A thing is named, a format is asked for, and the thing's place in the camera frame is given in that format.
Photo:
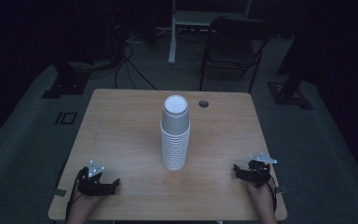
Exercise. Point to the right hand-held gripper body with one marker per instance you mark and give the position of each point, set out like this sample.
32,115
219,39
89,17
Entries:
259,172

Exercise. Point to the white metal desk frame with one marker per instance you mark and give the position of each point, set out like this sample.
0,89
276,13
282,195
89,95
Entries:
175,31

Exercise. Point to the grey tape piece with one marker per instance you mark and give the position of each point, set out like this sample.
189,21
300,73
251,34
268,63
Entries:
281,189
60,193

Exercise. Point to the person's left hand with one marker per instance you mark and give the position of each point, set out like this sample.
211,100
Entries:
85,203

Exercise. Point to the black stand base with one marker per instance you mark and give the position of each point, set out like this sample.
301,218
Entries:
289,93
65,84

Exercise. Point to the black folding chair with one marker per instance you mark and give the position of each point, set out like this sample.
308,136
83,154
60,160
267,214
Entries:
233,46

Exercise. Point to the stack of white paper cups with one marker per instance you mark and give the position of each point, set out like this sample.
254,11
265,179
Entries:
174,146

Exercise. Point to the person's right hand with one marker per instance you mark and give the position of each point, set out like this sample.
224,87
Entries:
261,199

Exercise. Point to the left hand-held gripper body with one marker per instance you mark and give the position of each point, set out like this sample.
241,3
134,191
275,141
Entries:
88,185

